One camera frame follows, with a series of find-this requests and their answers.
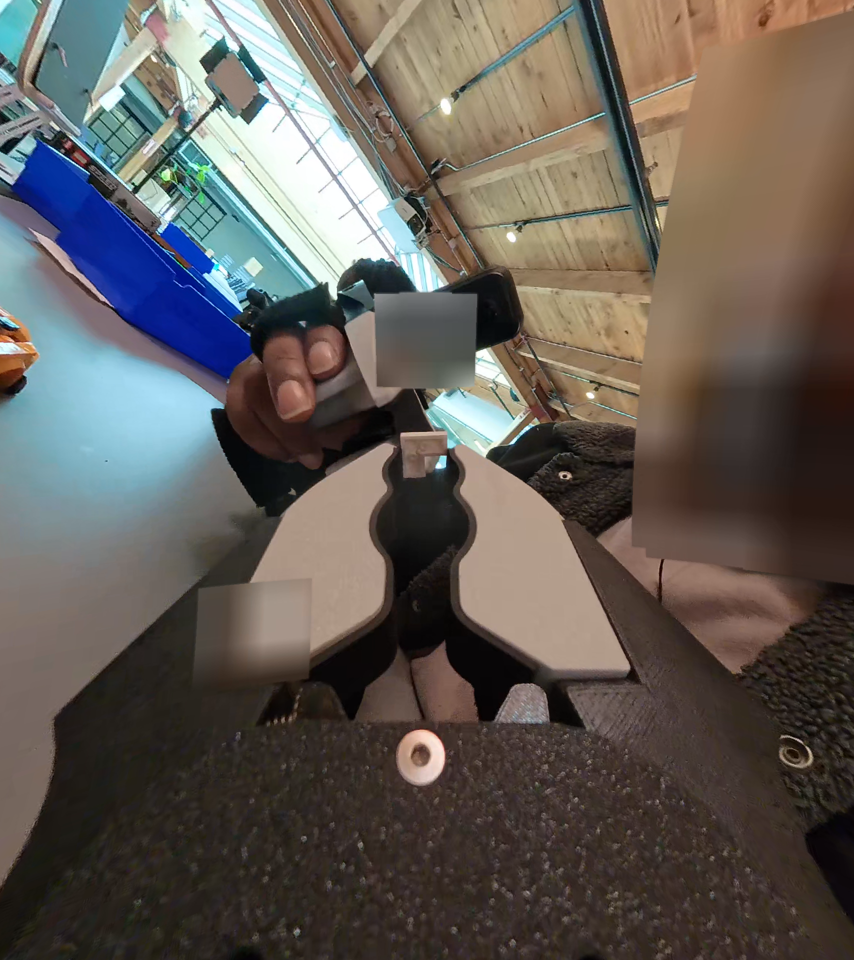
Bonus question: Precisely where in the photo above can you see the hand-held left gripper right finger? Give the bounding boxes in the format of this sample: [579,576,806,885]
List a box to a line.
[445,448,631,723]

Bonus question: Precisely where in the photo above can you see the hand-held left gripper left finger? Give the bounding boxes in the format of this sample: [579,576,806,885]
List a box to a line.
[250,444,402,715]

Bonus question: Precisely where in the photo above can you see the light grey lego piece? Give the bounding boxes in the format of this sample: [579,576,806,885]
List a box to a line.
[399,432,448,480]

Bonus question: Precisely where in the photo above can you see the person's right hand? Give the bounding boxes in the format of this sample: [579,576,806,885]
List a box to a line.
[226,328,349,471]

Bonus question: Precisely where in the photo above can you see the white ceiling mounted device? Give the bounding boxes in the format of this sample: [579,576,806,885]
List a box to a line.
[378,193,434,249]

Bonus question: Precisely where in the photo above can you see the large blue plastic bin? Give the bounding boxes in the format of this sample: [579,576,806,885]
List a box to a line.
[59,176,253,381]

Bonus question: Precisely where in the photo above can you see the green potted plant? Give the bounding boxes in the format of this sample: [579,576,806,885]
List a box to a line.
[159,161,212,207]

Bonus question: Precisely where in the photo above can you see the studio light panel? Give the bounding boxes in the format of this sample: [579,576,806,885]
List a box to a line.
[198,36,272,127]

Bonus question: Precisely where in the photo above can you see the white paper sheets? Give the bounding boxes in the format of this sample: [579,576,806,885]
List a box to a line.
[28,228,115,309]

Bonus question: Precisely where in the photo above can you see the small blue plastic bin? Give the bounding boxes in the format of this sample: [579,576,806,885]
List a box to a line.
[18,141,98,226]

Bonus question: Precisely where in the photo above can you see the dark board with wooden frame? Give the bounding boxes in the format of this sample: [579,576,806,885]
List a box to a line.
[18,0,145,140]

